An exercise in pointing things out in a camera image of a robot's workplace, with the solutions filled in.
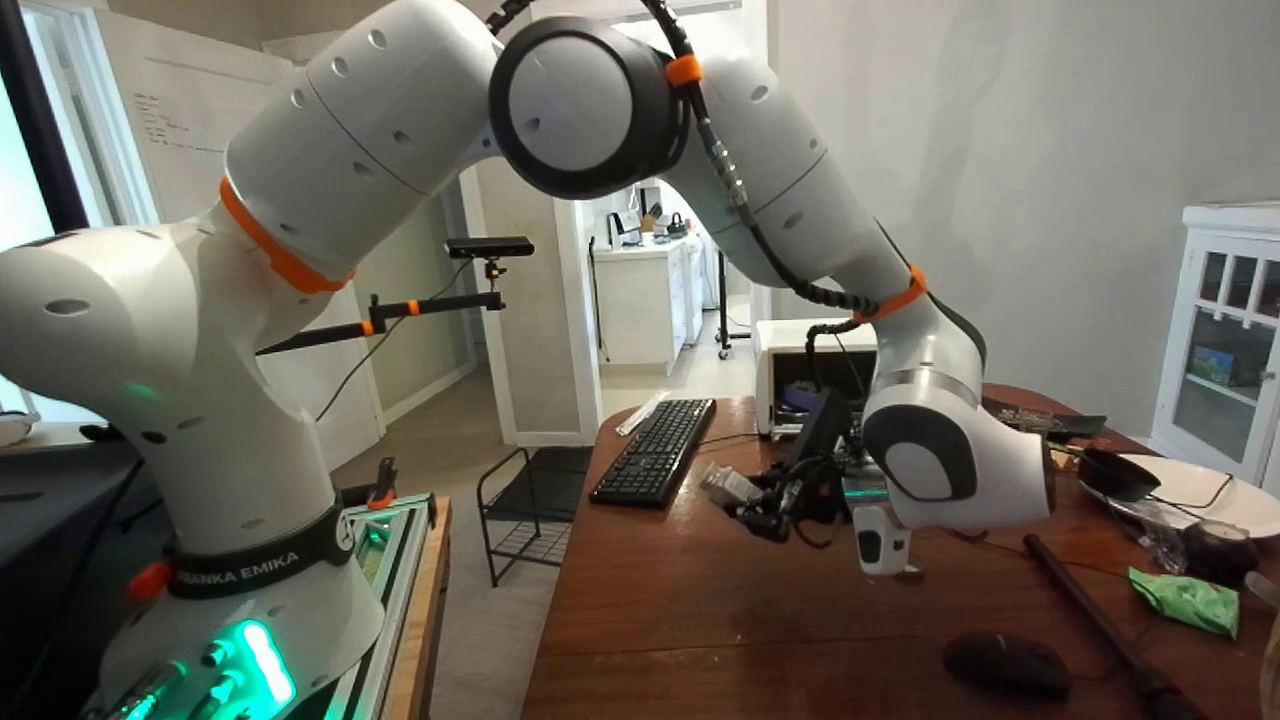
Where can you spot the black oval mouse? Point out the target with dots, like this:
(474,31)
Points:
(1003,663)

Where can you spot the black computer keyboard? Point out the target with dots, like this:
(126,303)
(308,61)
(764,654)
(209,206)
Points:
(656,453)

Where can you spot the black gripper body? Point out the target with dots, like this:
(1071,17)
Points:
(797,493)

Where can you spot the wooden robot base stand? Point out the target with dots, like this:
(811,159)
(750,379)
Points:
(406,560)

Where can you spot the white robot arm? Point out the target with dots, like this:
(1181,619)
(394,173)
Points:
(160,328)

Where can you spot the white round plate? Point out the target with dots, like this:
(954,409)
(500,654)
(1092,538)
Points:
(1177,493)

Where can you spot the white glass door cabinet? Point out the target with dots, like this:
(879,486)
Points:
(1220,363)

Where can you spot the dark wooden stick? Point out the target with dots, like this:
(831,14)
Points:
(1155,689)

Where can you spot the clear plastic spice bottle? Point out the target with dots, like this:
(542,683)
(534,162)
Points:
(727,486)

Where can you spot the black folding chair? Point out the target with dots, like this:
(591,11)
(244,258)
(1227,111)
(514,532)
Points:
(519,498)

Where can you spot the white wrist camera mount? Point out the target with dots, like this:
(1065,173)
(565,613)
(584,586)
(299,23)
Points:
(882,543)

